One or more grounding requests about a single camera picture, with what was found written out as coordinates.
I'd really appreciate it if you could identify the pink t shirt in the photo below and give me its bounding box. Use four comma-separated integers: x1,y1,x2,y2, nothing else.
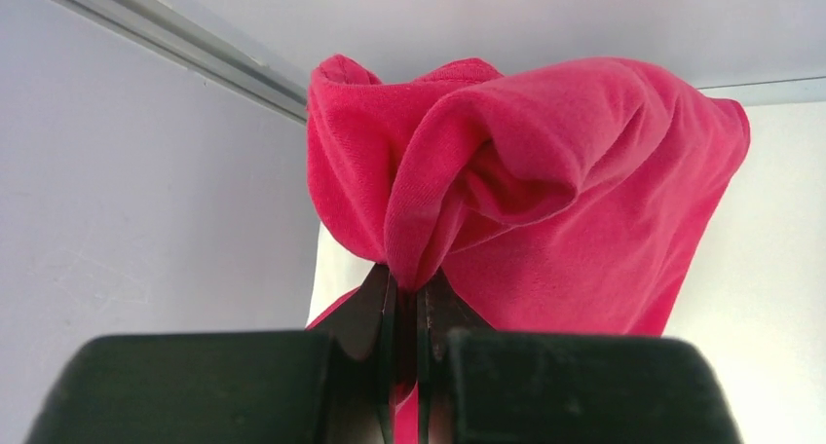
307,55,750,443

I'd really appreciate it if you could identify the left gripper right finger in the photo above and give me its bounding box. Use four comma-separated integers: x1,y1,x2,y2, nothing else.
416,270,492,443

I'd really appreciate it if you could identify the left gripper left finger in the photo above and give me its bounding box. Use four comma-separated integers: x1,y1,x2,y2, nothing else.
313,265,396,443

